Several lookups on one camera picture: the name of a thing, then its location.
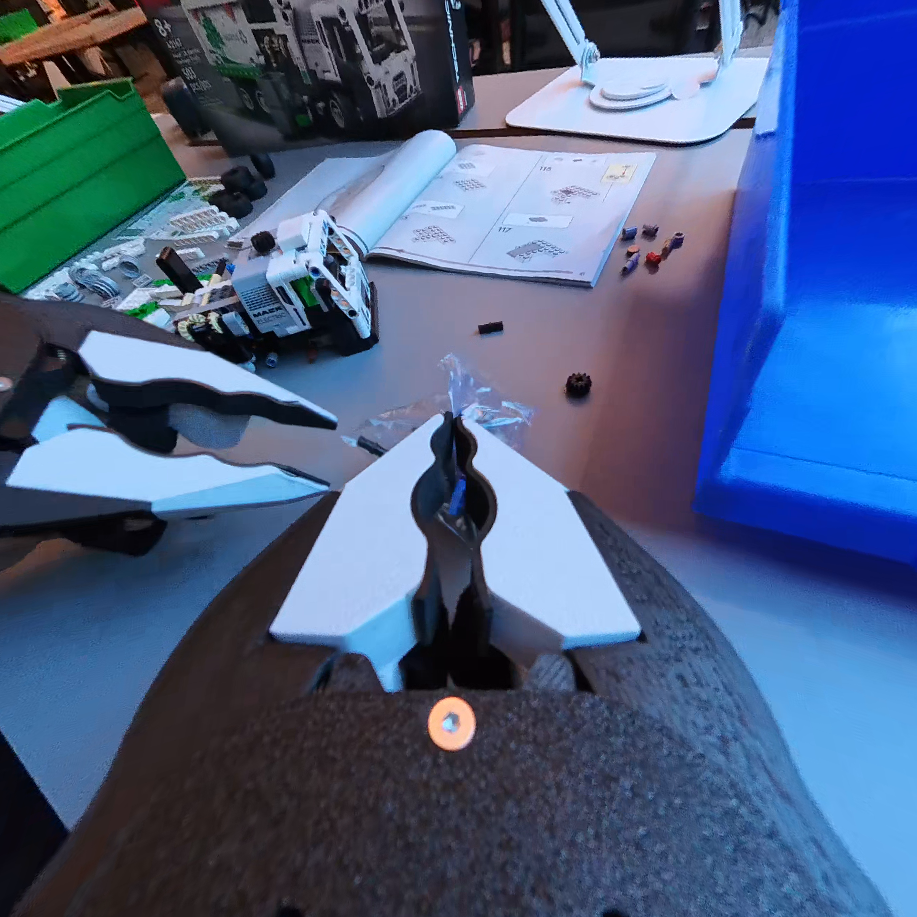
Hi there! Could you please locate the lego instruction booklet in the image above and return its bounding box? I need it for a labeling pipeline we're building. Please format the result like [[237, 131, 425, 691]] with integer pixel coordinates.
[[236, 129, 657, 288]]

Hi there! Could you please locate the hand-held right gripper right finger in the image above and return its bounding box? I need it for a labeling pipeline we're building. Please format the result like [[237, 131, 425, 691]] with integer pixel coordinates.
[[456, 417, 642, 687]]

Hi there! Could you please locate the black lego set box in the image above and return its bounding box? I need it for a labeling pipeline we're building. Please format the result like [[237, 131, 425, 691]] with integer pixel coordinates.
[[139, 0, 476, 156]]

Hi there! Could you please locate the group of small coloured pins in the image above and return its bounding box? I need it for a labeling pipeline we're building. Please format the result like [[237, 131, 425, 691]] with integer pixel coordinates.
[[619, 223, 687, 276]]

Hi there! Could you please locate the clear plastic bag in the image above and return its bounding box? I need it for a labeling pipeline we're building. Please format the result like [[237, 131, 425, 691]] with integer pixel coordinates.
[[341, 352, 535, 453]]

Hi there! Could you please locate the white lamp base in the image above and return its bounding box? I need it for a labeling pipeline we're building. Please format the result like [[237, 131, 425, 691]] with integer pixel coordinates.
[[504, 0, 769, 146]]

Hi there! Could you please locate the partly built lego truck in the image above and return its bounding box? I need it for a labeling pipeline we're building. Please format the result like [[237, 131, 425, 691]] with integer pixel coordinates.
[[155, 209, 381, 363]]

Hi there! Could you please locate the wooden shelf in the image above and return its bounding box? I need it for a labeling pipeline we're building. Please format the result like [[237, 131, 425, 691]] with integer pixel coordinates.
[[0, 0, 153, 81]]

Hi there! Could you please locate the blue plastic bin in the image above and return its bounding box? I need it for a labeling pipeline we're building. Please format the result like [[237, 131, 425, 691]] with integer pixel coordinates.
[[693, 0, 917, 568]]

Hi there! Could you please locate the lego sticker sheet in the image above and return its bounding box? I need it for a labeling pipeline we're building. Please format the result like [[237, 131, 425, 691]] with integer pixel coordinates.
[[118, 175, 239, 239]]

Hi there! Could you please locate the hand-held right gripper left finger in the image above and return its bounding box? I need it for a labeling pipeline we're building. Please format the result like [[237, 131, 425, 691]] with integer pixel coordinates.
[[268, 413, 455, 693]]

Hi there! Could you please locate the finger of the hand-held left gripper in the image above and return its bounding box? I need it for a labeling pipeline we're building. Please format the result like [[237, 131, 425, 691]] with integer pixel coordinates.
[[6, 397, 332, 519], [76, 330, 339, 432]]

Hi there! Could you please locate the pile of white lego pieces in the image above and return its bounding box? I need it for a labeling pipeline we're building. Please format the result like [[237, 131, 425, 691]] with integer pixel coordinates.
[[25, 204, 242, 320]]

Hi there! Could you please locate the green plastic bin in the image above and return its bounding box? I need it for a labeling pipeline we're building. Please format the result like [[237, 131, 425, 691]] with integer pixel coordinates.
[[0, 77, 188, 294]]

